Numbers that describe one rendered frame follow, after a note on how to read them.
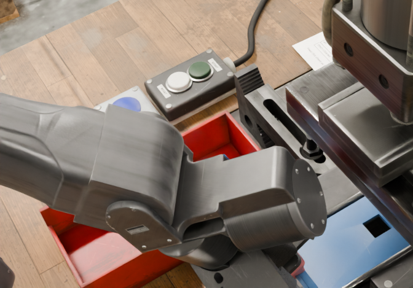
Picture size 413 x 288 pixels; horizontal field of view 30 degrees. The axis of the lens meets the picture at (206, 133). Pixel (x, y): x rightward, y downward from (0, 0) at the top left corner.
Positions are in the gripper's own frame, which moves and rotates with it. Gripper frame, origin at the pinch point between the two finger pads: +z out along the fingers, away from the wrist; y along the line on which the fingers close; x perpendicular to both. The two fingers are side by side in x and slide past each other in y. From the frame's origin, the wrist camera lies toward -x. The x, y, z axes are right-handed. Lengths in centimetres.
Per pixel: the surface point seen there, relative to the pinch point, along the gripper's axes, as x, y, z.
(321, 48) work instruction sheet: 30.6, 16.9, 21.4
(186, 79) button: 33.7, 1.9, 8.9
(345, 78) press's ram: 6.6, 16.0, -6.6
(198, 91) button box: 31.5, 2.0, 9.9
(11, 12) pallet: 179, -44, 89
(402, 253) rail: -4.1, 7.8, 5.9
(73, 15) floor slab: 168, -30, 100
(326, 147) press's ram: 2.7, 10.6, -7.0
